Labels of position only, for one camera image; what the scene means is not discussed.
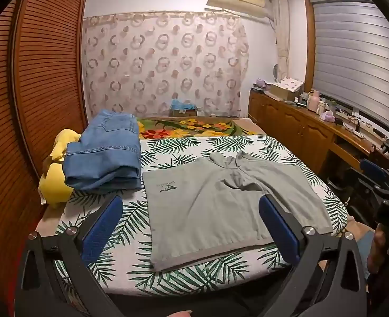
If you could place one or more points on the wooden sideboard cabinet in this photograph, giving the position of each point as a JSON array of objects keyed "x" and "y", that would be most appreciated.
[{"x": 300, "y": 128}]

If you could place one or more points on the purple pouch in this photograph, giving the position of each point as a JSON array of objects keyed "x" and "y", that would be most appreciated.
[{"x": 259, "y": 83}]

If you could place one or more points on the white power strip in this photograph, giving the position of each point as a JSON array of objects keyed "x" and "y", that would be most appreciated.
[{"x": 353, "y": 120}]

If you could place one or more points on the pink tissue pouch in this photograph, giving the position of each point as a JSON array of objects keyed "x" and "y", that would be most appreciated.
[{"x": 326, "y": 116}]

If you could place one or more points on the dotted lid box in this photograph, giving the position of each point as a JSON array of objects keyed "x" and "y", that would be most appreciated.
[{"x": 288, "y": 84}]

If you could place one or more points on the pink bottle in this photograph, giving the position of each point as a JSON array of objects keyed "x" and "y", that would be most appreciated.
[{"x": 313, "y": 101}]

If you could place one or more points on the circle print sheer curtain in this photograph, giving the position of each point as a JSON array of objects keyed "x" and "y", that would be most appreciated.
[{"x": 164, "y": 62}]

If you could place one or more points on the floral blanket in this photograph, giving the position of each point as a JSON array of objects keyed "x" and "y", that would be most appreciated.
[{"x": 187, "y": 126}]

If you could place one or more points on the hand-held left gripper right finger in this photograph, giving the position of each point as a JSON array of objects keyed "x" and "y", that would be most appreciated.
[{"x": 280, "y": 234}]

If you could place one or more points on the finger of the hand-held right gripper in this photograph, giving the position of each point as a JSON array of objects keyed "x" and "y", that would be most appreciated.
[
  {"x": 363, "y": 185},
  {"x": 368, "y": 165}
]

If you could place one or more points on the cardboard box with blue cloth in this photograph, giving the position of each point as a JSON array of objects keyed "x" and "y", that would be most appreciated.
[{"x": 182, "y": 107}]

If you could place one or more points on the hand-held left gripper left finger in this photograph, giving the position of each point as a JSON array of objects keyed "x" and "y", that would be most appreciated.
[{"x": 101, "y": 228}]

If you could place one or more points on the folded blue jeans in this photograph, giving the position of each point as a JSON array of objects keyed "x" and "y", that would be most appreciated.
[{"x": 105, "y": 152}]

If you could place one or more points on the leaf print bedsheet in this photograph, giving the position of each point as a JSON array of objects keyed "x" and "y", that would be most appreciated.
[{"x": 131, "y": 231}]

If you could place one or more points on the yellow plush toy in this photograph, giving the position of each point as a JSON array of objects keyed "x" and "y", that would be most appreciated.
[{"x": 55, "y": 171}]

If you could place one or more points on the wooden louvered wardrobe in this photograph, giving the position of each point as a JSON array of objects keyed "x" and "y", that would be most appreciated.
[{"x": 49, "y": 56}]

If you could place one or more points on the person's right hand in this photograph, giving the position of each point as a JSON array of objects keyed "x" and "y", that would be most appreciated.
[{"x": 376, "y": 254}]

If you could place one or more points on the cream corner curtain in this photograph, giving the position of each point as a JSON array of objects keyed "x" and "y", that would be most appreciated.
[{"x": 282, "y": 33}]

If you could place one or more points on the grey window blind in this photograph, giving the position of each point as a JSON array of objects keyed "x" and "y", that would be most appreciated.
[{"x": 356, "y": 56}]

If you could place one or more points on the grey pants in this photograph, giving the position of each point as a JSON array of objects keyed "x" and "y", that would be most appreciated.
[{"x": 214, "y": 204}]

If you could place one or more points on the small desk fan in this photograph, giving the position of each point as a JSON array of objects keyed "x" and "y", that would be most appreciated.
[{"x": 275, "y": 72}]

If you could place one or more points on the person's left hand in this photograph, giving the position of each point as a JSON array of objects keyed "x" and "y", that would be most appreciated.
[{"x": 181, "y": 313}]

